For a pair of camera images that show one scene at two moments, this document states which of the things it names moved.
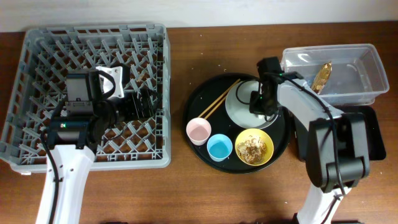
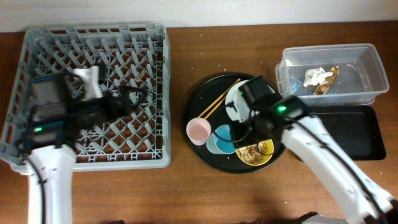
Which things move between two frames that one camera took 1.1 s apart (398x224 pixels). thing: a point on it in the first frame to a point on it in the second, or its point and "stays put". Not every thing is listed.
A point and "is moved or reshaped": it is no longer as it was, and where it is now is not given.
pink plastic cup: [198, 130] stays put
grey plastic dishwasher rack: [50, 52] stays put
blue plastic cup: [219, 147] is moved or reshaped
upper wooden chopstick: [219, 98] stays put
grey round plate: [239, 112] stays put
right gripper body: [259, 103] to [254, 137]
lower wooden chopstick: [214, 108] stays put
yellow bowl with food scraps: [254, 147] stays put
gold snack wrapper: [321, 78] to [322, 88]
